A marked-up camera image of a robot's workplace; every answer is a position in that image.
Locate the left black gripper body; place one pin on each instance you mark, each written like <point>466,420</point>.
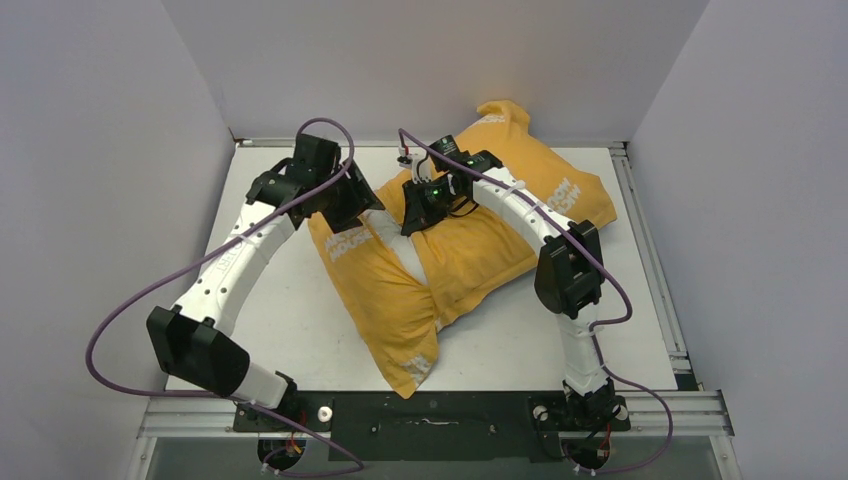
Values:
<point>334,202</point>

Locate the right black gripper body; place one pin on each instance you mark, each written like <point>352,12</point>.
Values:
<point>443,197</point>

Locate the yellow and blue pillowcase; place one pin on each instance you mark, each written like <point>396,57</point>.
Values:
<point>464,258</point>

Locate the white pillow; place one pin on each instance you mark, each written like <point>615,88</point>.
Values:
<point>402,246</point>

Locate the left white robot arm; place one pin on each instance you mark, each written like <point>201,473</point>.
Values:
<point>192,338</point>

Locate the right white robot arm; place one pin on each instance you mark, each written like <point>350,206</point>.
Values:
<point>569,272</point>

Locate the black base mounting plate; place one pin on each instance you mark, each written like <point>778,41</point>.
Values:
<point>450,425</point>

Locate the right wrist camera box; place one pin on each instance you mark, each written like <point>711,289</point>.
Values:
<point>417,163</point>

